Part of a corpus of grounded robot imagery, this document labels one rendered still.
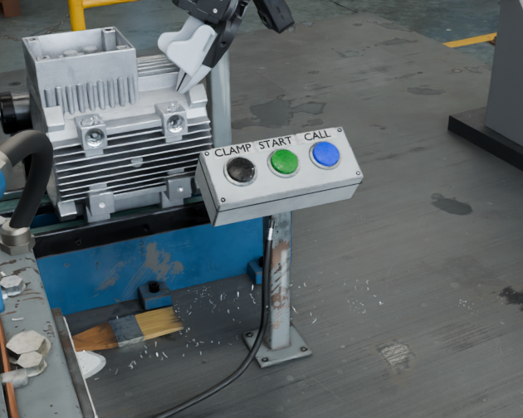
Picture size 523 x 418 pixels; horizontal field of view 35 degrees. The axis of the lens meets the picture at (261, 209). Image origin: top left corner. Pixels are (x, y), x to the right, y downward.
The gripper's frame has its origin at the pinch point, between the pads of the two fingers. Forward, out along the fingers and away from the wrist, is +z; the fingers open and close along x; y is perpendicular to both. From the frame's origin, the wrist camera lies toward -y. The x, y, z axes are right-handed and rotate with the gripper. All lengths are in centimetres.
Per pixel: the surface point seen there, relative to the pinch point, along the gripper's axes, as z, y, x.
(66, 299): 32.6, 2.6, 1.1
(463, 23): -38, -283, -308
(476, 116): -10, -70, -28
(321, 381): 21.9, -20.5, 26.2
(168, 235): 19.6, -6.5, 1.2
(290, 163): -0.3, -5.3, 20.6
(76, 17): 38, -53, -239
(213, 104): 8.1, -21.6, -34.1
